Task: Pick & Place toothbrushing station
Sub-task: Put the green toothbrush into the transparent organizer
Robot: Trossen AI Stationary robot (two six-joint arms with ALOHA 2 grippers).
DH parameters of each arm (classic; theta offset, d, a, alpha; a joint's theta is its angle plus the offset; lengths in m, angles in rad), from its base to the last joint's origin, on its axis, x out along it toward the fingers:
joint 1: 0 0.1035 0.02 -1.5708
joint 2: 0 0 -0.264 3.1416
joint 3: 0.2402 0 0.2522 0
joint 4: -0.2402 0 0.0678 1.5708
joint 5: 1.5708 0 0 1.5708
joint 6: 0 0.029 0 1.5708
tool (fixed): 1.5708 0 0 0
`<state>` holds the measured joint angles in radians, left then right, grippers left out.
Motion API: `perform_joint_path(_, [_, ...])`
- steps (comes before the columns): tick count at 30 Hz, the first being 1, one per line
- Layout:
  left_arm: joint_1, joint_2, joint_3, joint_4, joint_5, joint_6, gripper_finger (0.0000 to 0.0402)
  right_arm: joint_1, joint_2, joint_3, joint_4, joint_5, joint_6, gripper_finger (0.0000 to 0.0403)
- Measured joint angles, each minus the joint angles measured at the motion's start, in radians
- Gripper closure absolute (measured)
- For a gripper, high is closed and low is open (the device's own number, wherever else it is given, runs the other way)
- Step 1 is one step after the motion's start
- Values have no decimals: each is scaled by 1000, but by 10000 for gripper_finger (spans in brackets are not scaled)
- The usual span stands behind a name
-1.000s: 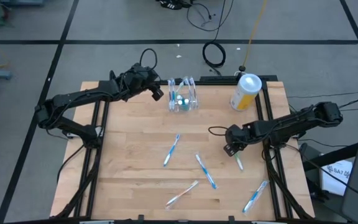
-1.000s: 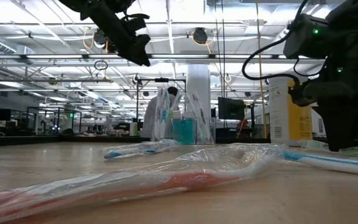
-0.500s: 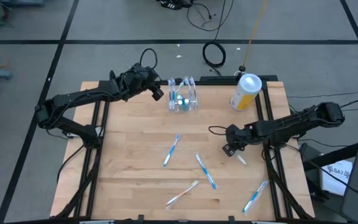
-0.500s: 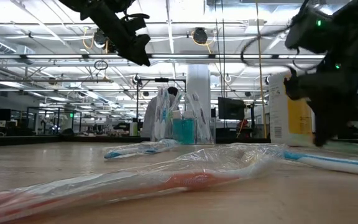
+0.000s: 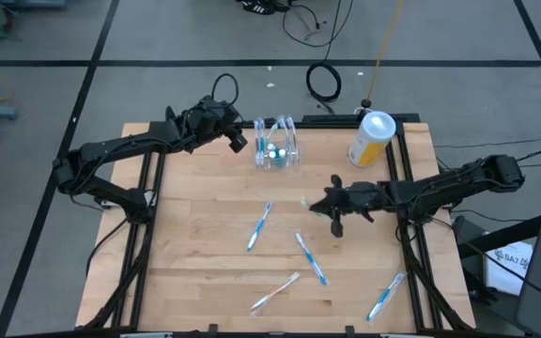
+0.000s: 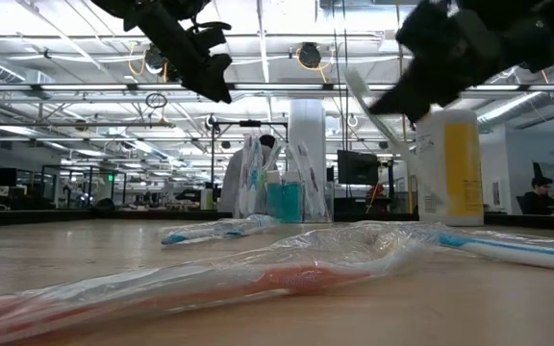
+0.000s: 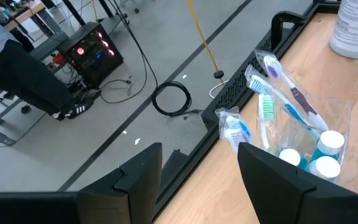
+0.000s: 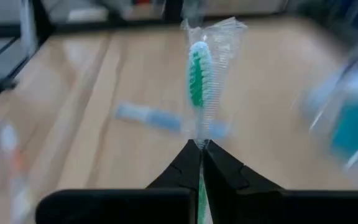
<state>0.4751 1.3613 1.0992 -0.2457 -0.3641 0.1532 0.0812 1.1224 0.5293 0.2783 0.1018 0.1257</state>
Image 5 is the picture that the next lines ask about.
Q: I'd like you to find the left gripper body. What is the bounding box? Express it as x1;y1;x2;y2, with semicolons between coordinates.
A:
183;95;249;155

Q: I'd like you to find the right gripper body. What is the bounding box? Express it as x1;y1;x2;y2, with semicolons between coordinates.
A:
329;174;392;239

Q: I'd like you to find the white yellow wipes canister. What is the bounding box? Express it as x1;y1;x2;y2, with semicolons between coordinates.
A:
348;110;397;169

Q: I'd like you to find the orange toothbrush in clear wrapper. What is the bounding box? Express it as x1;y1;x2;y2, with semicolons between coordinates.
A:
249;271;301;316

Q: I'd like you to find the person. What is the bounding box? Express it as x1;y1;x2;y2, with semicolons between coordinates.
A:
240;0;293;15

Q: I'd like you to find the white printed paper sheet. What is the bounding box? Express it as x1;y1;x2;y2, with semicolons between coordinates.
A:
484;241;534;297

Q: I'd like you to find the black aluminium table frame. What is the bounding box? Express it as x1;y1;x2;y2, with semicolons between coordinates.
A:
80;105;476;338

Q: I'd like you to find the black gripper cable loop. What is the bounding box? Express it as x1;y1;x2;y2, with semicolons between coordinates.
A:
210;72;240;102

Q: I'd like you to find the coiled black cable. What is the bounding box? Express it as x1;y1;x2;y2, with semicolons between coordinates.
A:
305;62;343;103

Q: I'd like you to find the yellow hanging cable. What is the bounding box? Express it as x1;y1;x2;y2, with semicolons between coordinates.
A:
366;0;406;107

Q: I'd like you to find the black hanging cable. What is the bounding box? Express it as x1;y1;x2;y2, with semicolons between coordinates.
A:
282;0;361;67

